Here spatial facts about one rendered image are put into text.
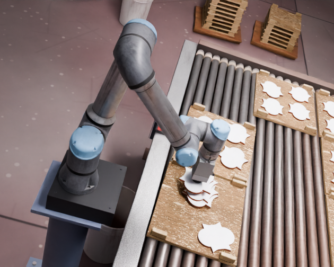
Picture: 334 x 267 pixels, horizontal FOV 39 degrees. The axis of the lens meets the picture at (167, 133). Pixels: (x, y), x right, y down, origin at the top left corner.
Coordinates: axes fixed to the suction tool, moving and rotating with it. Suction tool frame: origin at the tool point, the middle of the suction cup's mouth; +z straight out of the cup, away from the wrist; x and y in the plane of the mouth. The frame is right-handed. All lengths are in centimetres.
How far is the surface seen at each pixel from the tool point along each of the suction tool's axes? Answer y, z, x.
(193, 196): -6.7, 1.8, 0.0
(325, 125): 69, 5, -72
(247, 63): 110, 6, -30
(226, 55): 112, 5, -16
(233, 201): -1.5, 4.9, -18.0
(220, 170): 14.8, 4.9, -12.5
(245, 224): -10.6, 6.5, -23.6
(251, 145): 36.6, 4.9, -27.8
